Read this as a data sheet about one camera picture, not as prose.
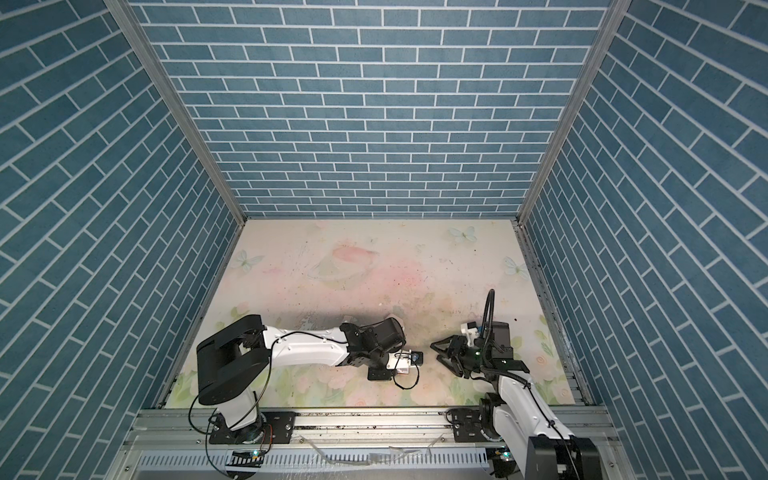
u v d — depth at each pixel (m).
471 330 0.82
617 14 0.71
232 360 0.49
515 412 0.55
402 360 0.74
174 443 0.73
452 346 0.76
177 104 0.87
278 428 0.73
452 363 0.75
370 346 0.66
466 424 0.74
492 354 0.68
